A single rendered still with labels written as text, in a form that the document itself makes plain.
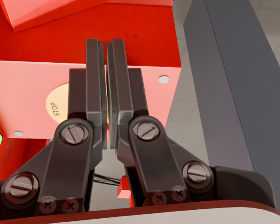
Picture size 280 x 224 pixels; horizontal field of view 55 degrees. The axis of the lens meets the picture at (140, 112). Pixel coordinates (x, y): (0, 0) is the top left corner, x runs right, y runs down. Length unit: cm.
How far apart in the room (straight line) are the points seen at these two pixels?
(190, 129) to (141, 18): 155
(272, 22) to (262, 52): 40
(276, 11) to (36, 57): 111
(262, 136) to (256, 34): 39
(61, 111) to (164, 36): 11
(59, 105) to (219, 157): 54
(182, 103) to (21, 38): 135
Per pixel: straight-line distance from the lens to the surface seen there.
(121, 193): 242
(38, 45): 22
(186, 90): 144
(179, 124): 169
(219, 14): 94
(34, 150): 163
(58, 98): 23
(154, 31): 23
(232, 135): 67
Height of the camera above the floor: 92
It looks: 36 degrees down
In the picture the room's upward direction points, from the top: 178 degrees clockwise
